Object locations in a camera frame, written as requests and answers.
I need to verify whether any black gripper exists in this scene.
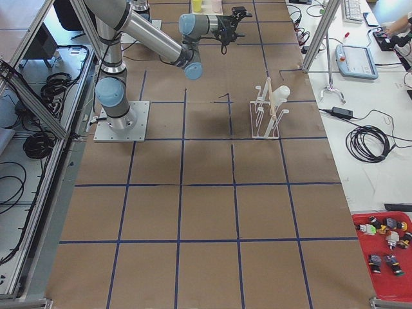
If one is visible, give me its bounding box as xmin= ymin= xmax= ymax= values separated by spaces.
xmin=217 ymin=14 xmax=245 ymax=54

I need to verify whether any white cup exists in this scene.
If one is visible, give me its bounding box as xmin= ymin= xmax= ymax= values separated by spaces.
xmin=272 ymin=85 xmax=291 ymax=106

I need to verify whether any pink cup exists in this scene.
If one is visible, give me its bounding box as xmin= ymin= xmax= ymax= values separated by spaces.
xmin=211 ymin=0 xmax=221 ymax=13

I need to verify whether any yellow cup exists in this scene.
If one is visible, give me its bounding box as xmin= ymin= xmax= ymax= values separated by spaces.
xmin=191 ymin=0 xmax=202 ymax=13

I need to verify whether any cream plastic tray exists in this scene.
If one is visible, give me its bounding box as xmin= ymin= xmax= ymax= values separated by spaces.
xmin=191 ymin=0 xmax=223 ymax=15

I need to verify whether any metal grabber tool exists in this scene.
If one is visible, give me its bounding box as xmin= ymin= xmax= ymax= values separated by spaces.
xmin=320 ymin=33 xmax=346 ymax=104

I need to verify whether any blue teach pendant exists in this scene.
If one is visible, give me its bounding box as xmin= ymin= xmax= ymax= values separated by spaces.
xmin=335 ymin=44 xmax=379 ymax=80

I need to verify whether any white keyboard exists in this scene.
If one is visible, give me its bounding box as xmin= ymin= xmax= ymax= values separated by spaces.
xmin=341 ymin=0 xmax=363 ymax=24

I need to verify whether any black power adapter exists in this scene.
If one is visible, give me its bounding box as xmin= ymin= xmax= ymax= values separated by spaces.
xmin=331 ymin=106 xmax=353 ymax=120

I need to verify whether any red parts tray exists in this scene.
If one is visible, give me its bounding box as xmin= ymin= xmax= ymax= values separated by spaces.
xmin=352 ymin=211 xmax=411 ymax=303

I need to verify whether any white wire cup rack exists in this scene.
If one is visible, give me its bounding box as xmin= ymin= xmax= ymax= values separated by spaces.
xmin=249 ymin=77 xmax=290 ymax=140

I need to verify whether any aluminium frame post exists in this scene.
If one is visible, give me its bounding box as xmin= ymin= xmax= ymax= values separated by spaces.
xmin=301 ymin=0 xmax=341 ymax=73

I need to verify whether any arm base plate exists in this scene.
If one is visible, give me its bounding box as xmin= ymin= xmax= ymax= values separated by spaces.
xmin=93 ymin=101 xmax=150 ymax=142

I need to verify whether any coiled black cable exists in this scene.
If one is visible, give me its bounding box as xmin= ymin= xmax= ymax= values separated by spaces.
xmin=346 ymin=125 xmax=397 ymax=162

